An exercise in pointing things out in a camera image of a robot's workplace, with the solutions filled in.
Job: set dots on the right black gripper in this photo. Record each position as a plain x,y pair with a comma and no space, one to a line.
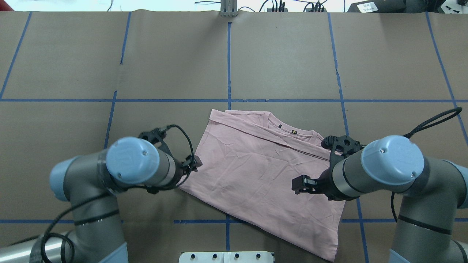
324,184

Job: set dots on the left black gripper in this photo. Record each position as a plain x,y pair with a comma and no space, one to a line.
181,173

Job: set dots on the pink printed t-shirt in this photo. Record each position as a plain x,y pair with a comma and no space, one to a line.
249,159

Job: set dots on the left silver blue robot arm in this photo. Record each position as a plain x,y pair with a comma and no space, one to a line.
90,231

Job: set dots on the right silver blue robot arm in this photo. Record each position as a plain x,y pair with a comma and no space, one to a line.
432,191

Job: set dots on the black power box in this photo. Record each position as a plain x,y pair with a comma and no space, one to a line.
377,6

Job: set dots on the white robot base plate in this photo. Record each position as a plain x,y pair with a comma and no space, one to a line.
227,257

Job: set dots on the aluminium frame post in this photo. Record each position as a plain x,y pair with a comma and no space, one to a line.
228,8

